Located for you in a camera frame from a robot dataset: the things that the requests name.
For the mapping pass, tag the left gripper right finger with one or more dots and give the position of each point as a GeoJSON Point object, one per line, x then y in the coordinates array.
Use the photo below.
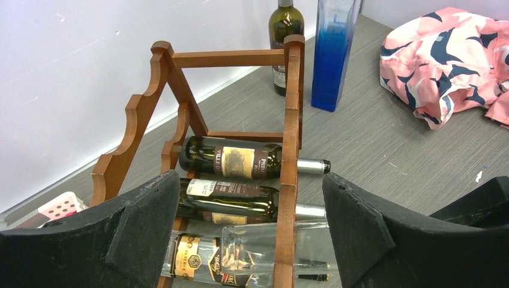
{"type": "Point", "coordinates": [378, 243]}

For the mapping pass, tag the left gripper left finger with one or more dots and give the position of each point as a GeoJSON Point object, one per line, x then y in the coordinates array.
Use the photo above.
{"type": "Point", "coordinates": [121, 242]}

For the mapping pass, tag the dark wine bottle cream label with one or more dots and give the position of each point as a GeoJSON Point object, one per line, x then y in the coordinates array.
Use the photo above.
{"type": "Point", "coordinates": [227, 203]}

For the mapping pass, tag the dark green wine bottle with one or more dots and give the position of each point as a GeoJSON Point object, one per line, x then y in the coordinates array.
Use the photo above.
{"type": "Point", "coordinates": [231, 158]}

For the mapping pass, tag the clear square slim bottle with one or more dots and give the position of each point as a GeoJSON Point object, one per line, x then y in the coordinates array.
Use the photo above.
{"type": "Point", "coordinates": [251, 249]}

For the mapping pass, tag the brown wooden wine rack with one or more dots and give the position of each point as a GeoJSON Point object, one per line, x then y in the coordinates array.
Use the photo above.
{"type": "Point", "coordinates": [167, 70]}

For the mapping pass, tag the blue clear square bottle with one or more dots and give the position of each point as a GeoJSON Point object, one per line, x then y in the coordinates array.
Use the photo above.
{"type": "Point", "coordinates": [334, 35]}

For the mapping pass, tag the white perforated plastic basket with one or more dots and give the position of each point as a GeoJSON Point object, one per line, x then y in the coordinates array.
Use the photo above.
{"type": "Point", "coordinates": [62, 206]}

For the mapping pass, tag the pink shark print cloth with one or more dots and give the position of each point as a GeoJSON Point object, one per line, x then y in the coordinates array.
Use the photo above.
{"type": "Point", "coordinates": [446, 62]}

